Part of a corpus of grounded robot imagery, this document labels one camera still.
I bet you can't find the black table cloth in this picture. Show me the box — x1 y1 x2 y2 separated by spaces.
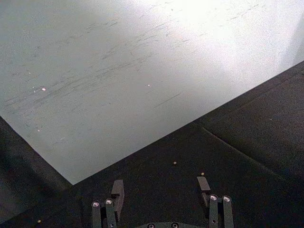
0 59 304 228

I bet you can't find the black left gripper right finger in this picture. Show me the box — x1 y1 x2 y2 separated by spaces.
196 176 235 228

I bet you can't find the plain pale wall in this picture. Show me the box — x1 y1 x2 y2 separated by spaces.
0 0 304 186

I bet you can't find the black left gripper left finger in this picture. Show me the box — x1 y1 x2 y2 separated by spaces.
91 180 125 228

